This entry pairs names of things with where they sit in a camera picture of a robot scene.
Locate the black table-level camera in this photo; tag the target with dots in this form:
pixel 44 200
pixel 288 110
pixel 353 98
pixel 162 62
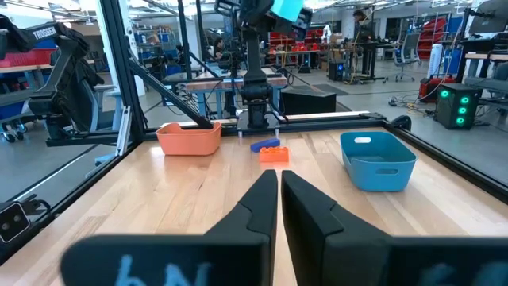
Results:
pixel 12 222

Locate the blue plastic bin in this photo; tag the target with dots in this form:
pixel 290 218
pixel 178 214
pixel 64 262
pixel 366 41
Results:
pixel 377 175

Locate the purple rectangular block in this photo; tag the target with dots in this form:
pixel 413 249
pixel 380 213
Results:
pixel 265 144

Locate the red equipment case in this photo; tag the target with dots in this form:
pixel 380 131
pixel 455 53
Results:
pixel 430 89

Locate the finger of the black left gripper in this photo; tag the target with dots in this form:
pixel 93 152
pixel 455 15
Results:
pixel 305 18
pixel 260 10

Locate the black standing desk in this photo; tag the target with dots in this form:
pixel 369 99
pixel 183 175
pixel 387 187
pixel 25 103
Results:
pixel 371 51

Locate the orange plastic bin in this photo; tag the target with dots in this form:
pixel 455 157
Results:
pixel 186 141

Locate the dark computer monitor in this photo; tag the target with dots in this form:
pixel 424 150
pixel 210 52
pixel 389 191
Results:
pixel 490 16

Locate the orange toy brick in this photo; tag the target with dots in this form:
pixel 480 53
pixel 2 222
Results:
pixel 274 155

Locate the mint green cube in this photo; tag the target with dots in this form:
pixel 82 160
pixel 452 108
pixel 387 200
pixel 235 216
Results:
pixel 286 8

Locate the large black box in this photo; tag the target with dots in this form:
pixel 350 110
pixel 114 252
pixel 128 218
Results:
pixel 307 101

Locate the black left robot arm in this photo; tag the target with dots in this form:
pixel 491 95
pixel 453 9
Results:
pixel 254 79

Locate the small black computer tower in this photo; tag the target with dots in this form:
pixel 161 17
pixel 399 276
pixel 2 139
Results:
pixel 336 71

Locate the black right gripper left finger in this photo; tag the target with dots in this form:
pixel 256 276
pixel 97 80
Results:
pixel 238 246

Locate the black background robot arm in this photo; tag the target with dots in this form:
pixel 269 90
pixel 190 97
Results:
pixel 59 79

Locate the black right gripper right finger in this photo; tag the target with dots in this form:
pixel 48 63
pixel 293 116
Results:
pixel 325 246

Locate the silver frame bracket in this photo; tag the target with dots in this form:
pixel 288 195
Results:
pixel 123 131

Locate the white cylindrical appliance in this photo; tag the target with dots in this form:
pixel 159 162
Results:
pixel 435 59

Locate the wooden top workbench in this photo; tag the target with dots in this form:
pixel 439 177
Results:
pixel 222 84

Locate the person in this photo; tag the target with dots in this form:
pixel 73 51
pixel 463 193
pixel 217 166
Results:
pixel 362 24
pixel 218 49

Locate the grey office chair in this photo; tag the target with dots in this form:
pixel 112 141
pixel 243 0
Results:
pixel 409 47

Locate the computer tower with green lights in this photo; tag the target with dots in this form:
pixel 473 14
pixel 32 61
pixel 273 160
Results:
pixel 448 115

